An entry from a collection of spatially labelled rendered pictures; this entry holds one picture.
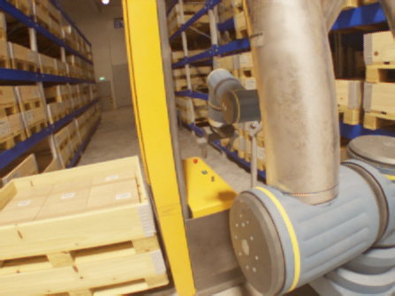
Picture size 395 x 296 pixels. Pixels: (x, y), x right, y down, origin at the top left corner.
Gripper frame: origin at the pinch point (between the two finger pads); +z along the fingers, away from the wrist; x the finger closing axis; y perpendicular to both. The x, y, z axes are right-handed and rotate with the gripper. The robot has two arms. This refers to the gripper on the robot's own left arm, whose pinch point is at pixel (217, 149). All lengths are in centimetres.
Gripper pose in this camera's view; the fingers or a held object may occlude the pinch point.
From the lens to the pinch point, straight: 106.0
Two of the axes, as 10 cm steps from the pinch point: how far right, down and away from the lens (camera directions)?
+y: -3.5, -6.2, 7.0
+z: -0.1, 7.5, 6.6
